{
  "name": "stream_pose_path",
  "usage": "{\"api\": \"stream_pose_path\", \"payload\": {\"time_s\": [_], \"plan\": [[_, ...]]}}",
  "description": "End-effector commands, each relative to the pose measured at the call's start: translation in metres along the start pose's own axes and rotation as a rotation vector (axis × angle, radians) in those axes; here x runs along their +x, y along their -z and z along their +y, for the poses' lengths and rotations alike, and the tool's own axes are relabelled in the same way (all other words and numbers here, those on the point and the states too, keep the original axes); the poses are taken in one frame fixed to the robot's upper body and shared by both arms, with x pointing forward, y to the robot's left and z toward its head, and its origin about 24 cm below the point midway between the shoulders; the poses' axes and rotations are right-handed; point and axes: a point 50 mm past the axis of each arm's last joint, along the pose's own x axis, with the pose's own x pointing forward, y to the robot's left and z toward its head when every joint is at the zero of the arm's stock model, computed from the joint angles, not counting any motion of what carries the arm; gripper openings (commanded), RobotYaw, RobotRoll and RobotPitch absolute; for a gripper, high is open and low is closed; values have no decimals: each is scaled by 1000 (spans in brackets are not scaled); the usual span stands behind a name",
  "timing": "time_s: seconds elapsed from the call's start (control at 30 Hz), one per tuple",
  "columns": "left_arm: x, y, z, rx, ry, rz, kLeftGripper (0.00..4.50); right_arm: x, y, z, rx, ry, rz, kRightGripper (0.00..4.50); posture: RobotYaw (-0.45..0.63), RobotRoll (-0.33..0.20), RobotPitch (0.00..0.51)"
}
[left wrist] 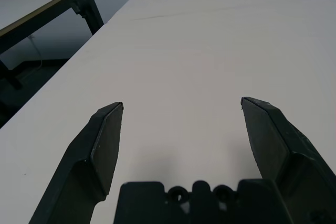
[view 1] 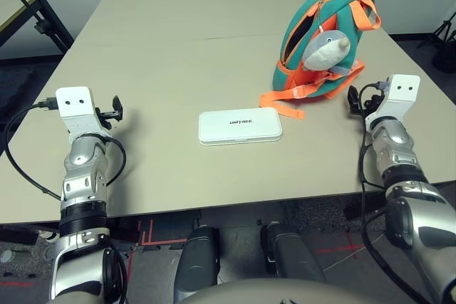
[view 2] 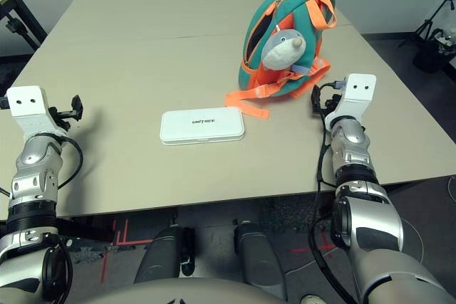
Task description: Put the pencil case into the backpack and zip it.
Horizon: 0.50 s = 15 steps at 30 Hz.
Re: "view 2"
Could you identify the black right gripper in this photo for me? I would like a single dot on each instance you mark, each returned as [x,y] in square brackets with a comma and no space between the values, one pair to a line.
[328,103]

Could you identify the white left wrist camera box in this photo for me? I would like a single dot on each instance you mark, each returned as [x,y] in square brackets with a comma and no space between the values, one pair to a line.
[26,104]

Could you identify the black-framed side table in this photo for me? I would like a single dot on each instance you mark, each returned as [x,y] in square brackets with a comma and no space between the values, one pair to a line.
[18,12]

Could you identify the white pencil case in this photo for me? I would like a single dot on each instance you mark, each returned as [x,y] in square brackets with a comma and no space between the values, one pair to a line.
[201,126]

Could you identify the robot left leg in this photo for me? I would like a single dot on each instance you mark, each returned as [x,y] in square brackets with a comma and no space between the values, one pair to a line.
[162,254]

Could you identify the robot leg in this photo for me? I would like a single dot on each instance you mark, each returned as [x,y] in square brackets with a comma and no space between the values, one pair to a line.
[258,257]
[162,254]

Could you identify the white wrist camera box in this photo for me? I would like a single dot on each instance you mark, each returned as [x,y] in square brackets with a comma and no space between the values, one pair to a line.
[26,104]
[358,92]

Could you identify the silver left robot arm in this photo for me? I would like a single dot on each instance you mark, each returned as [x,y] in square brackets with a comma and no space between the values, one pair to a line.
[33,183]

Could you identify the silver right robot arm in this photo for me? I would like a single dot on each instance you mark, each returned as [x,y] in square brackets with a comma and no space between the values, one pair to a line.
[370,233]

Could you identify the robot right leg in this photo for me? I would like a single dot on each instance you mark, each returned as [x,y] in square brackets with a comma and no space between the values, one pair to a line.
[258,257]

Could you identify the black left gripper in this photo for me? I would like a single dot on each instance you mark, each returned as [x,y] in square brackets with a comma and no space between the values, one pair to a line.
[61,117]

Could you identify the grey plush toy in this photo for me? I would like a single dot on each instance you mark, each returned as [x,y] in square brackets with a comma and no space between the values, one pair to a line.
[281,49]

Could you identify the teal and orange backpack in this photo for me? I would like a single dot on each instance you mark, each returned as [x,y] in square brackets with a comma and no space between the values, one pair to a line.
[306,15]

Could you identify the black bag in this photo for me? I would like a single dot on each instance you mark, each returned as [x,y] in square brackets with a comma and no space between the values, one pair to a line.
[429,58]

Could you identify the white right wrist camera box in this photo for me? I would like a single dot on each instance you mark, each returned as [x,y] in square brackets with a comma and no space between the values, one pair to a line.
[358,92]

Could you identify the grey robot torso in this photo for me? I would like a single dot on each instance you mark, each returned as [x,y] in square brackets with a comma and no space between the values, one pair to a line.
[178,293]

